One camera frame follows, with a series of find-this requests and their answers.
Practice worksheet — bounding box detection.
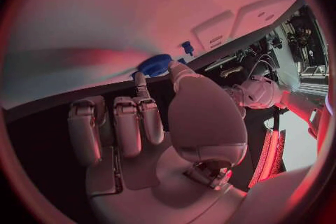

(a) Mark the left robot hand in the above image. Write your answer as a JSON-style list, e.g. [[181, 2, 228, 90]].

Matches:
[[230, 75, 284, 110]]

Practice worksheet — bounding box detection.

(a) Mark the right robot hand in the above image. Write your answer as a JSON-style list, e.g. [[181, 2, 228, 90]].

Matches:
[[67, 60, 249, 224]]

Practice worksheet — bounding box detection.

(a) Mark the blue gear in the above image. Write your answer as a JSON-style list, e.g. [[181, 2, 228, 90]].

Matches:
[[136, 53, 173, 78]]

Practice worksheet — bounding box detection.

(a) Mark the white task board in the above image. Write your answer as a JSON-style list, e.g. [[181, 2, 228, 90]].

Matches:
[[2, 0, 301, 111]]

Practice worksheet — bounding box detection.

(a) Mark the workshop equipment rack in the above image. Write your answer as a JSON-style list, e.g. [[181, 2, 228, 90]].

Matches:
[[269, 4, 330, 86]]

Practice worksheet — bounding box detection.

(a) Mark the white cable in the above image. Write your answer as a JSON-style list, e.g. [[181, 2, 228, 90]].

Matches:
[[250, 53, 277, 82]]

